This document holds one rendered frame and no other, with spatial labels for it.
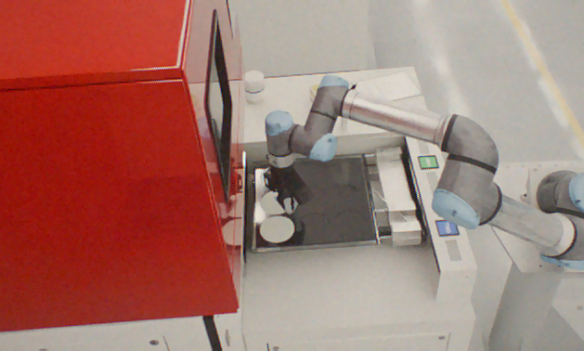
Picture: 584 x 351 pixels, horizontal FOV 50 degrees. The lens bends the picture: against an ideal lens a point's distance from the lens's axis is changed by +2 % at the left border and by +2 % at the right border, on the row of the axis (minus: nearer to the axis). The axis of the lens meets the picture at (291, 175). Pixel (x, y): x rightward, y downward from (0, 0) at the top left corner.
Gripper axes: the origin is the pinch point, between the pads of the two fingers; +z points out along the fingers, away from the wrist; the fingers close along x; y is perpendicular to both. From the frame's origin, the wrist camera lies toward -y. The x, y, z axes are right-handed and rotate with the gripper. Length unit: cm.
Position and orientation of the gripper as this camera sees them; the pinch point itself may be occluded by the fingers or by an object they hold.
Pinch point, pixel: (292, 211)
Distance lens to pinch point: 182.5
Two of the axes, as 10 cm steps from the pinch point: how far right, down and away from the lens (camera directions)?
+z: 0.6, 7.1, 7.0
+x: -7.3, 5.2, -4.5
